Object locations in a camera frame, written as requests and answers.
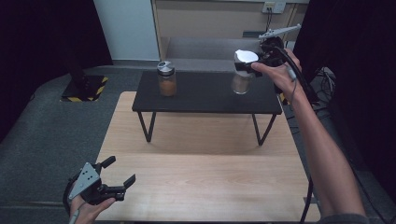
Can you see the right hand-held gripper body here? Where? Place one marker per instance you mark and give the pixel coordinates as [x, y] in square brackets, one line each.
[272, 51]

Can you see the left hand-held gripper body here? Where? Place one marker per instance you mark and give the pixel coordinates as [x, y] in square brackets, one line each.
[85, 180]

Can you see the black metal-leg shelf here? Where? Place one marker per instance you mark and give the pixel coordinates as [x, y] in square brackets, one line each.
[207, 96]

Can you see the grey lid spice jar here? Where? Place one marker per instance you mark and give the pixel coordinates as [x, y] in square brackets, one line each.
[167, 82]

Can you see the person's right hand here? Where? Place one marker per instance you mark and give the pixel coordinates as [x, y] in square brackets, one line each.
[281, 77]

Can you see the person's left hand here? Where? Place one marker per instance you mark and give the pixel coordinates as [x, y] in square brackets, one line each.
[85, 213]

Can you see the white wall power outlet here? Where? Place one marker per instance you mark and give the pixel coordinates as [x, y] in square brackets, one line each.
[274, 7]

